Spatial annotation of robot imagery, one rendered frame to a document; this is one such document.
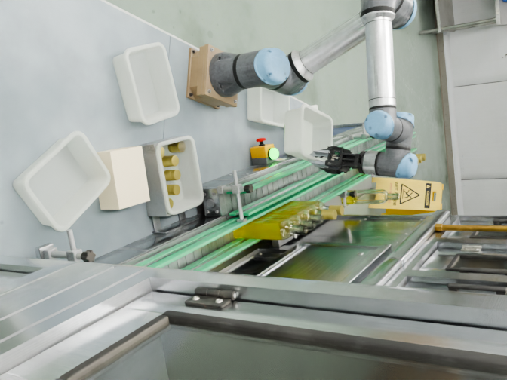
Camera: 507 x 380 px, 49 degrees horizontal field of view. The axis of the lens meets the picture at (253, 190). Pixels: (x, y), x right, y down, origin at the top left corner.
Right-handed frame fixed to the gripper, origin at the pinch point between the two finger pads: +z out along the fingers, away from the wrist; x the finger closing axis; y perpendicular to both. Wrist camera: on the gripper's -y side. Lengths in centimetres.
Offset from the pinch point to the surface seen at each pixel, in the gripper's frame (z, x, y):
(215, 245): 18.4, 32.5, 22.0
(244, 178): 22.0, 9.5, 6.1
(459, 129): 107, -104, -565
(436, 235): -34, 20, -36
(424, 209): 62, 7, -326
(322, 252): -5.0, 31.0, -7.0
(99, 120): 36, 0, 60
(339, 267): -17.0, 33.3, 4.5
